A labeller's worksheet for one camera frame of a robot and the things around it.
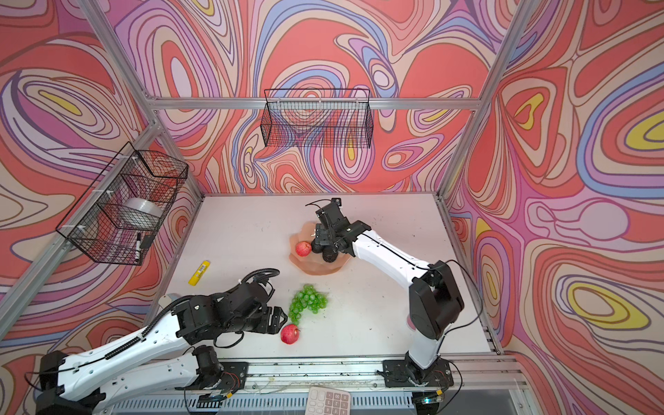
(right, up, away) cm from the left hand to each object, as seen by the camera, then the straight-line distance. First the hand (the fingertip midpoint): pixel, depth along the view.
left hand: (281, 320), depth 72 cm
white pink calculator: (+13, -21, -3) cm, 25 cm away
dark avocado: (+13, +16, +23) cm, 30 cm away
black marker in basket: (-41, +21, 0) cm, 46 cm away
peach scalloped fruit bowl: (+7, +12, +23) cm, 27 cm away
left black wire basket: (-44, +30, -2) cm, 53 cm away
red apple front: (+2, -6, +4) cm, 8 cm away
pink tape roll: (+40, -5, +11) cm, 42 cm away
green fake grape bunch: (+6, +3, +10) cm, 12 cm away
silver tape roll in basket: (-39, +33, +1) cm, 51 cm away
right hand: (+15, +23, +15) cm, 31 cm away
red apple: (+3, +18, +23) cm, 29 cm away
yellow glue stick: (-35, +9, +21) cm, 42 cm away
